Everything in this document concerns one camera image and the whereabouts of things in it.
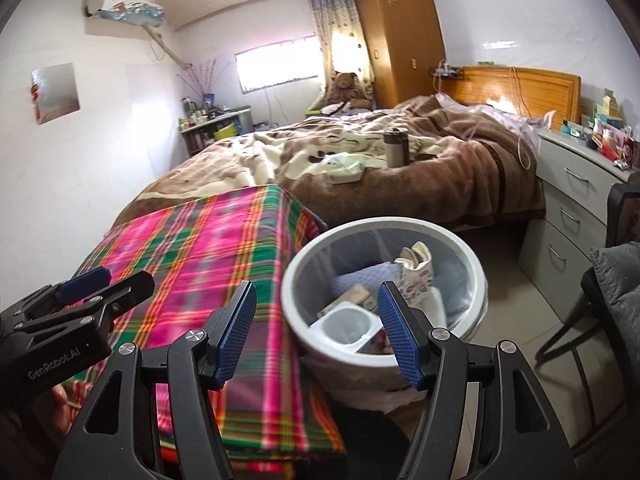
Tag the cluster of toiletry bottles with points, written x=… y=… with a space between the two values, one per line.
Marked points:
x=192 y=120

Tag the person's left hand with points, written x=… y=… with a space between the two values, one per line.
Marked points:
x=60 y=402

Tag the cluster of cosmetics boxes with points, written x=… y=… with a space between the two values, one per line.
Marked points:
x=607 y=130

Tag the lavender foam wrap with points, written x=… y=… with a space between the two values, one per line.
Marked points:
x=350 y=280

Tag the plaid cloth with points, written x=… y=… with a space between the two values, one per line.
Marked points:
x=190 y=240

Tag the brown teddy bear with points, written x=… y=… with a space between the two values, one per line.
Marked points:
x=345 y=87

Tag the black chair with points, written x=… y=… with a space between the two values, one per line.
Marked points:
x=620 y=215

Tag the grey cushion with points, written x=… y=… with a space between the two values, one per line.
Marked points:
x=620 y=285

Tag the white nightstand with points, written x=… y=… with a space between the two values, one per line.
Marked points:
x=565 y=195

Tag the white round bin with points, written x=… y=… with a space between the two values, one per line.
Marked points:
x=360 y=245

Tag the beige printed box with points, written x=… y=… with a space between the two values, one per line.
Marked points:
x=357 y=297

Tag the square wall mirror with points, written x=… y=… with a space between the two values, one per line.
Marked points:
x=55 y=92

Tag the small shelf unit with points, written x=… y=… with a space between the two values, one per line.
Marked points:
x=200 y=137

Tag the brown printed blanket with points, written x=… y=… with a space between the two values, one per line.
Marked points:
x=450 y=185

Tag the white air conditioner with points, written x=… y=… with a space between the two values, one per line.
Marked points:
x=125 y=5

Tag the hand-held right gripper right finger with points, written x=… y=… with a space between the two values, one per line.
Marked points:
x=400 y=335

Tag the steel thermos cup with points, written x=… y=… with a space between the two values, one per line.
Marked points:
x=395 y=150

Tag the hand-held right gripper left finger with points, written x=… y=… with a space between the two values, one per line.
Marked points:
x=235 y=335

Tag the patterned curtain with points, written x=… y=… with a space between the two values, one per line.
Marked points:
x=340 y=35

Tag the vase with dried branches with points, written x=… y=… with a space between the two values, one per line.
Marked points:
x=207 y=100

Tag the yellow green box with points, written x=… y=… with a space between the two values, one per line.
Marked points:
x=226 y=134

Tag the wooden headboard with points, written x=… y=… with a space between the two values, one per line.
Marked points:
x=540 y=92

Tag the power strip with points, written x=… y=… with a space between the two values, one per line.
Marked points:
x=447 y=71

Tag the red knot ornament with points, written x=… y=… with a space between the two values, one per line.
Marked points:
x=35 y=95

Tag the wrapped air conditioner pipe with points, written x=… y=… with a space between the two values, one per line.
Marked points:
x=167 y=50

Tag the window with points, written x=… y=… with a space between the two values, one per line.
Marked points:
x=275 y=65

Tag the printed paper cup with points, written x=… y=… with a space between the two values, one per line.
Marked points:
x=415 y=270

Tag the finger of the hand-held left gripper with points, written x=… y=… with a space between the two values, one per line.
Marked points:
x=125 y=292
x=85 y=282

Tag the pale pink bedsheet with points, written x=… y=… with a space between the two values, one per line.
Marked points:
x=515 y=125

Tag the wooden wardrobe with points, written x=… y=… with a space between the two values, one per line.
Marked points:
x=400 y=35

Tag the white plastic tub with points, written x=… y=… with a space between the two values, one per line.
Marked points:
x=345 y=330

